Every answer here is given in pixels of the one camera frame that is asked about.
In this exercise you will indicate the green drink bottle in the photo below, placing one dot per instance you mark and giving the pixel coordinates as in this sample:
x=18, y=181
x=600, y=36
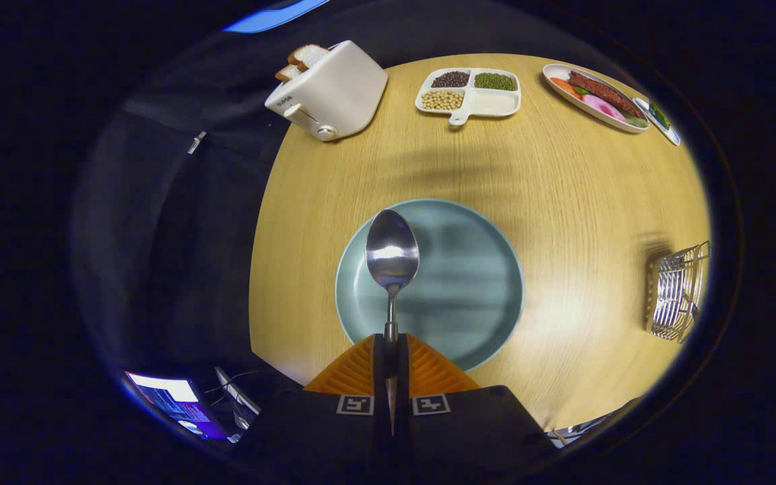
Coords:
x=659, y=115

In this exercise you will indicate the lit computer monitor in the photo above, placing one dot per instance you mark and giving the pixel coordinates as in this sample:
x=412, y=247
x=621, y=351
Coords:
x=172, y=401

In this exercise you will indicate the yellow soybeans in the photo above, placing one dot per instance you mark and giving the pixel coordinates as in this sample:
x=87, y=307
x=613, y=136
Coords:
x=442, y=100

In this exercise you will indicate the brown steak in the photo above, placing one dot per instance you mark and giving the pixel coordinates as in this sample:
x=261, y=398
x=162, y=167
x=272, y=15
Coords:
x=603, y=93

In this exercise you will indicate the grey desk device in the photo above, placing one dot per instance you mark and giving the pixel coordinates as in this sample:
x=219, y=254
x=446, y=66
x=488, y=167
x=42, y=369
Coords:
x=240, y=401

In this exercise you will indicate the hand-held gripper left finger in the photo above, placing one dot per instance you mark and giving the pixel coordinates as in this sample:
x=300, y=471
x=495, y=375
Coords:
x=379, y=377

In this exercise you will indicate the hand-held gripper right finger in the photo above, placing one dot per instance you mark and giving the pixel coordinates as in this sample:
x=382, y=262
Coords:
x=403, y=377

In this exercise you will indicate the small bread slice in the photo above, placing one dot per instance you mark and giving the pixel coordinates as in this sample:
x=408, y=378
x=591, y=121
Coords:
x=287, y=73

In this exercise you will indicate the white round food plate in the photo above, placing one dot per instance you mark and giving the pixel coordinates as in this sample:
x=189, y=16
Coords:
x=556, y=71

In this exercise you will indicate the green lettuce leaf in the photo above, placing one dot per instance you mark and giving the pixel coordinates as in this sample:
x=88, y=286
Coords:
x=637, y=121

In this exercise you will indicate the silver spoon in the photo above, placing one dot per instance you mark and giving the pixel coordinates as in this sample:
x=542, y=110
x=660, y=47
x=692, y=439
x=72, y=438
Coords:
x=392, y=249

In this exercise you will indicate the large bread slice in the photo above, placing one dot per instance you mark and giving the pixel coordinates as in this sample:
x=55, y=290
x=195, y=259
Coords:
x=308, y=56

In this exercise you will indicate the pink round ham slice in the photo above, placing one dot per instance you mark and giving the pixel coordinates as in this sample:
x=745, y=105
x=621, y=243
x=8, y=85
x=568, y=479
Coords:
x=602, y=108

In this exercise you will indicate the white divided tray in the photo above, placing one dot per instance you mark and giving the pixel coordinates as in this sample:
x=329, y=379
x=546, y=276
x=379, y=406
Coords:
x=492, y=102

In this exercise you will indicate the white toaster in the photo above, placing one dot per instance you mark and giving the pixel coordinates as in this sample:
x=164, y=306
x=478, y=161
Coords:
x=341, y=91

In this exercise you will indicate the green mung beans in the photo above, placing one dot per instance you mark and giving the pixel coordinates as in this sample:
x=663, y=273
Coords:
x=494, y=81

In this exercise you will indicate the light green plate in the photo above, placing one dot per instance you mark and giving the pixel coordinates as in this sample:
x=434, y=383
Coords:
x=469, y=283

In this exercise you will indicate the orange tomato slice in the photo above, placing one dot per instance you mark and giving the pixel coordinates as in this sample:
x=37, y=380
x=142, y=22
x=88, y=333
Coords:
x=563, y=87

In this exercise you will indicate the white cloth clip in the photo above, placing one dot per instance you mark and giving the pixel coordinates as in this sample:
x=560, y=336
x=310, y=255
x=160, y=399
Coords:
x=197, y=142

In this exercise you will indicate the white square coaster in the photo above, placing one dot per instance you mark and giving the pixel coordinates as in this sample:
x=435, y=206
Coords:
x=669, y=133

